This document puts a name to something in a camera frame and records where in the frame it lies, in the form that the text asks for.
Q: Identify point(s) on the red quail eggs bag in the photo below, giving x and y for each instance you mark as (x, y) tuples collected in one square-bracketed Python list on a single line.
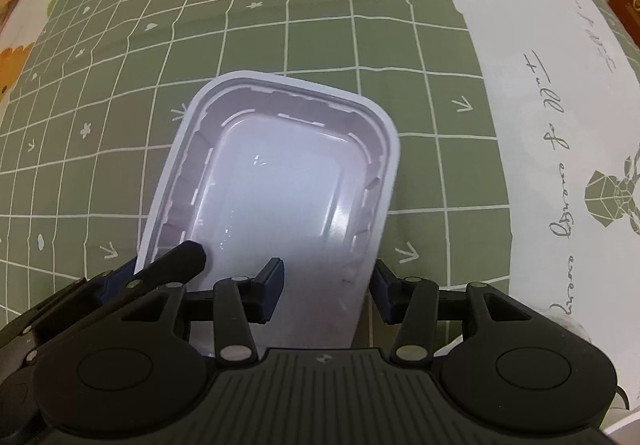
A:
[(628, 12)]

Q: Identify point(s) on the green grid tablecloth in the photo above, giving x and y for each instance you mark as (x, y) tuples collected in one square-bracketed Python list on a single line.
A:
[(456, 140)]

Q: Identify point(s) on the rectangular red white plastic tray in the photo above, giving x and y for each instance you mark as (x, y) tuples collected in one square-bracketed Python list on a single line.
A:
[(265, 165)]

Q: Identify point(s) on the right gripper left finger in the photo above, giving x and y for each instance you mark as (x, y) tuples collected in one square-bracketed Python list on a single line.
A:
[(240, 302)]

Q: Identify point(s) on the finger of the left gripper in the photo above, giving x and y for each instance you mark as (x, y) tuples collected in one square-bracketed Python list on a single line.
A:
[(179, 265), (112, 283)]

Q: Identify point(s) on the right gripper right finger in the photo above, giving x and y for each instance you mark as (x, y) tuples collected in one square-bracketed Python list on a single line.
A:
[(415, 306)]

